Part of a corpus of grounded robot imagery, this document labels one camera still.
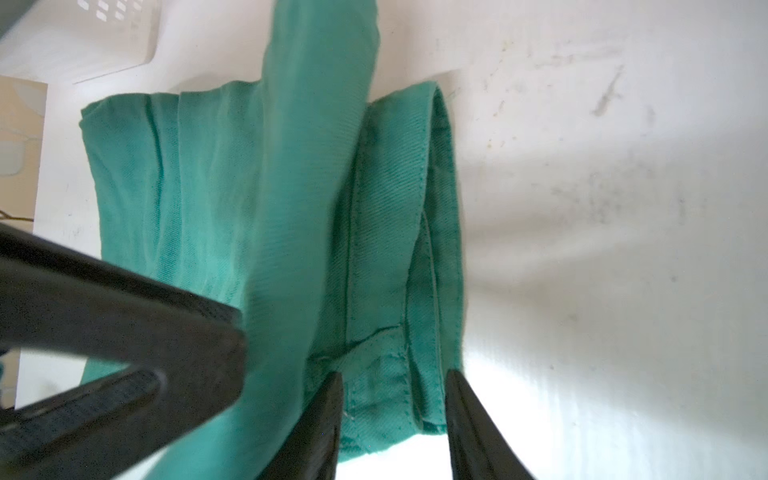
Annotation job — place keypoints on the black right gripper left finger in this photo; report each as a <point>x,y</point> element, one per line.
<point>311,450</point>

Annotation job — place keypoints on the white plastic mesh basket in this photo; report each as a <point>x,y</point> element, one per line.
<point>76,41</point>

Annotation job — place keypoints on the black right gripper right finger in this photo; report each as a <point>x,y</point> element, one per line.
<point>478,450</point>

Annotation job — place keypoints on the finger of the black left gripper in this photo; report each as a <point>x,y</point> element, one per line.
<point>54,298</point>
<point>101,429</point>

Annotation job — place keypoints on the green trousers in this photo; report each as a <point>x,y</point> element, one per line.
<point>329,220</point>

